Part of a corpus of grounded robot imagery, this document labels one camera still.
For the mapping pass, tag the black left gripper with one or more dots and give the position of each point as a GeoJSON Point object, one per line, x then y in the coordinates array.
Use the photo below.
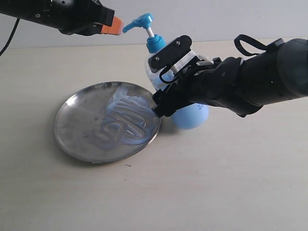
{"type": "Point", "coordinates": [89, 17]}

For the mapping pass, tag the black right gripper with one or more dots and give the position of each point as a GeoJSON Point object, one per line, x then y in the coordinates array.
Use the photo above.
{"type": "Point", "coordinates": [187, 90]}

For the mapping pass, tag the blue pump lotion bottle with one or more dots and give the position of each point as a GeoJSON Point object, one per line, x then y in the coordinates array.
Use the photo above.
{"type": "Point", "coordinates": [188, 117]}

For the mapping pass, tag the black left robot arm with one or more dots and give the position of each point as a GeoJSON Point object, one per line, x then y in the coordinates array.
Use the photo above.
{"type": "Point", "coordinates": [43, 12]}

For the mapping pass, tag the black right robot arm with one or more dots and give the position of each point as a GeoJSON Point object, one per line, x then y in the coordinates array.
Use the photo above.
{"type": "Point", "coordinates": [272, 73]}

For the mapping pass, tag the blue soap smear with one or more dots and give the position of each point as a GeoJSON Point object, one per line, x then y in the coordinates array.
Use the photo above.
{"type": "Point", "coordinates": [127, 120]}

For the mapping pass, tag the round stainless steel plate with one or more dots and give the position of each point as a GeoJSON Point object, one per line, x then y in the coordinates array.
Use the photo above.
{"type": "Point", "coordinates": [79, 114]}

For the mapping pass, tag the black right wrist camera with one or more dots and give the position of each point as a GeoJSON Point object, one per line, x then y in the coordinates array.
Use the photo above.
{"type": "Point", "coordinates": [170, 54]}

